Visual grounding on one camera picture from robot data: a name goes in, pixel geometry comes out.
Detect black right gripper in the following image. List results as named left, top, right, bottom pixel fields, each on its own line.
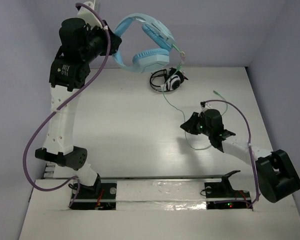
left=180, top=112, right=213, bottom=137

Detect light blue headphones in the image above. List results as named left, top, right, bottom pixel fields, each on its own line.
left=113, top=13, right=176, bottom=73

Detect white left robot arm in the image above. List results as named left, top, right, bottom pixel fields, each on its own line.
left=35, top=17, right=122, bottom=198

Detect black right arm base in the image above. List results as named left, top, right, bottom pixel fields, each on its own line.
left=200, top=170, right=253, bottom=210

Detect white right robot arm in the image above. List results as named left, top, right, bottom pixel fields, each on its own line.
left=180, top=109, right=300, bottom=203

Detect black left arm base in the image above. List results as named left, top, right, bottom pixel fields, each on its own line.
left=70, top=182, right=117, bottom=211

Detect black and white headphones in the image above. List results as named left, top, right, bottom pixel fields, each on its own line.
left=149, top=67, right=189, bottom=93

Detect silver tape strip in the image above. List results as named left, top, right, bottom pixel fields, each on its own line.
left=115, top=180, right=207, bottom=211

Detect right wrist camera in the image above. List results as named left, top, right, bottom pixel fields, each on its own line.
left=200, top=101, right=212, bottom=113

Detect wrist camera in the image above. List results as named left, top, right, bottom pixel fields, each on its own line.
left=75, top=0, right=103, bottom=26
left=200, top=101, right=212, bottom=113

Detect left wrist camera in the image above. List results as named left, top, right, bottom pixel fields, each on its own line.
left=75, top=0, right=103, bottom=26

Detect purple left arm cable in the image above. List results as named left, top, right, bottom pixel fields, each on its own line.
left=22, top=2, right=112, bottom=208

